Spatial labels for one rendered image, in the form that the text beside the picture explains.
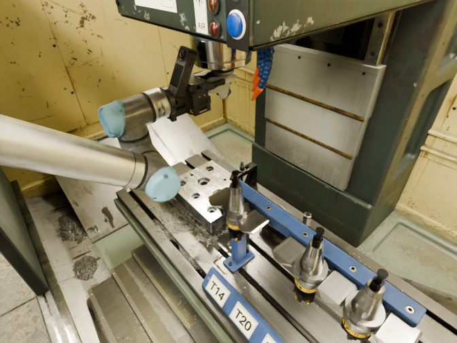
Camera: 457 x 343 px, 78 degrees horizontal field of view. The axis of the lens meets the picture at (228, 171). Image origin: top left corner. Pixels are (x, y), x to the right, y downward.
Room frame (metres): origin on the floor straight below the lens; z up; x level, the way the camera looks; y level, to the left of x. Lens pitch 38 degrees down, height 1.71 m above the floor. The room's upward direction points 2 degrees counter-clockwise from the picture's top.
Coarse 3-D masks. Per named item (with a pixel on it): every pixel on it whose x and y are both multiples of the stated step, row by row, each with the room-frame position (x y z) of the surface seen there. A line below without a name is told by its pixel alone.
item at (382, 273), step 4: (380, 272) 0.24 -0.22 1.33; (384, 272) 0.24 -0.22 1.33; (376, 276) 0.24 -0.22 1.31; (380, 276) 0.23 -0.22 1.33; (384, 276) 0.23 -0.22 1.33; (372, 280) 0.24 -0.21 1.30; (376, 280) 0.23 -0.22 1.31; (380, 280) 0.23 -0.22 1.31; (372, 284) 0.23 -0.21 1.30; (376, 284) 0.23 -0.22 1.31; (380, 284) 0.23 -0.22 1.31; (372, 288) 0.23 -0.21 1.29; (376, 288) 0.23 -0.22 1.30; (380, 288) 0.23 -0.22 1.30
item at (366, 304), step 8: (368, 280) 0.24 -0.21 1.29; (368, 288) 0.23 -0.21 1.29; (384, 288) 0.23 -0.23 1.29; (360, 296) 0.24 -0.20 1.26; (368, 296) 0.23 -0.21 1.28; (376, 296) 0.22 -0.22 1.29; (352, 304) 0.24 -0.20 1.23; (360, 304) 0.23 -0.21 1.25; (368, 304) 0.22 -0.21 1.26; (376, 304) 0.22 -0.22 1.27; (360, 312) 0.22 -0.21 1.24; (368, 312) 0.22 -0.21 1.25; (376, 312) 0.22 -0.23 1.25; (368, 320) 0.21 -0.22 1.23
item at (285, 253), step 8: (288, 240) 0.39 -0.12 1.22; (296, 240) 0.39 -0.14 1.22; (280, 248) 0.37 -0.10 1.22; (288, 248) 0.37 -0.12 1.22; (296, 248) 0.37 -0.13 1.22; (304, 248) 0.37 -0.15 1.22; (280, 256) 0.35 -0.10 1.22; (288, 256) 0.35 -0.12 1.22; (296, 256) 0.35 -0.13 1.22; (288, 264) 0.33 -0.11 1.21
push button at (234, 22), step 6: (234, 12) 0.42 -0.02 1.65; (228, 18) 0.42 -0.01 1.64; (234, 18) 0.42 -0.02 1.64; (240, 18) 0.41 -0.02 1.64; (228, 24) 0.42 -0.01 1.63; (234, 24) 0.42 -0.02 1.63; (240, 24) 0.41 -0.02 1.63; (228, 30) 0.43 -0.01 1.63; (234, 30) 0.42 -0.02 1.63; (240, 30) 0.41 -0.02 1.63; (234, 36) 0.42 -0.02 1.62
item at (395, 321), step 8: (392, 312) 0.23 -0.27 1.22; (384, 320) 0.22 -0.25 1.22; (392, 320) 0.22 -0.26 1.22; (400, 320) 0.22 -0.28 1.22; (384, 328) 0.21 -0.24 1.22; (392, 328) 0.20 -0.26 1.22; (400, 328) 0.20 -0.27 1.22; (408, 328) 0.20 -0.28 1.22; (416, 328) 0.20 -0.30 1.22; (376, 336) 0.19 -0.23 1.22; (384, 336) 0.19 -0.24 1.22; (392, 336) 0.19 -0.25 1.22; (400, 336) 0.19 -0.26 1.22; (408, 336) 0.19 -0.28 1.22; (416, 336) 0.19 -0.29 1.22
